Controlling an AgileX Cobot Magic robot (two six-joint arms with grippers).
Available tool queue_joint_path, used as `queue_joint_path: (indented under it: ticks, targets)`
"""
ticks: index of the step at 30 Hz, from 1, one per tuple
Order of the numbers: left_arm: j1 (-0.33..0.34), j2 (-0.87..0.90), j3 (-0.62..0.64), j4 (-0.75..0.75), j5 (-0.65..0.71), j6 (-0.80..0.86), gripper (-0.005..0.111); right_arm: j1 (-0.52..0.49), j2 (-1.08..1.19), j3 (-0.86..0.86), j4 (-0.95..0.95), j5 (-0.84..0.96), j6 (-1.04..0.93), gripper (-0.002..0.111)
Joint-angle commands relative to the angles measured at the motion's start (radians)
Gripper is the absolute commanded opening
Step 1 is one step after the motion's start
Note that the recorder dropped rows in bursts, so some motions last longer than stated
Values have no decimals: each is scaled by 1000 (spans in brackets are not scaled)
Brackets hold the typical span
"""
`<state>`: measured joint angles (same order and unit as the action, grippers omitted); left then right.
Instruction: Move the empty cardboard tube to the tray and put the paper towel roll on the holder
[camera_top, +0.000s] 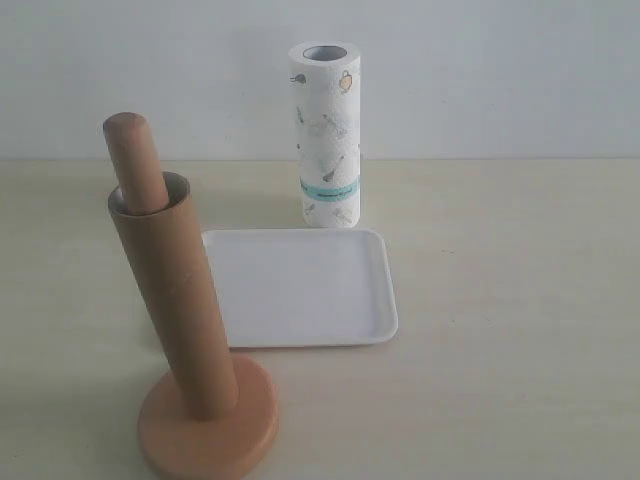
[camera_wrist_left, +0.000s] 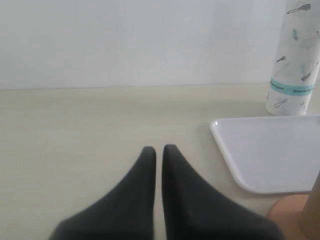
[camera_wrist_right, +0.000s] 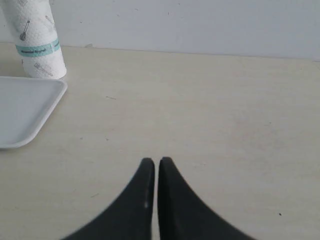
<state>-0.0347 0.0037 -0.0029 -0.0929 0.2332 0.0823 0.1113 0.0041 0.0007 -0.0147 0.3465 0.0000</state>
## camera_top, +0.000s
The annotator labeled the printed white paper towel roll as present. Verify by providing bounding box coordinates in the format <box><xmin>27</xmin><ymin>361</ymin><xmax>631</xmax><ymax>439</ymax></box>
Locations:
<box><xmin>289</xmin><ymin>42</ymin><xmax>362</xmax><ymax>228</ymax></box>

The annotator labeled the white rectangular tray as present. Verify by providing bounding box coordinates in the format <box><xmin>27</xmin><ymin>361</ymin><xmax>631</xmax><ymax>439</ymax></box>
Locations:
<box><xmin>202</xmin><ymin>228</ymin><xmax>399</xmax><ymax>349</ymax></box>

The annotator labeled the brown cardboard tube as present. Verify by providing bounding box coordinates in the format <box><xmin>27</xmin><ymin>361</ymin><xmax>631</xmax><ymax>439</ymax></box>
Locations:
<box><xmin>108</xmin><ymin>172</ymin><xmax>239</xmax><ymax>420</ymax></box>

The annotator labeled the wooden paper towel holder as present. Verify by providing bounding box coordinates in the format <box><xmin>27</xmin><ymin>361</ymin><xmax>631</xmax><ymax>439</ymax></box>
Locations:
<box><xmin>103</xmin><ymin>112</ymin><xmax>279</xmax><ymax>479</ymax></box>

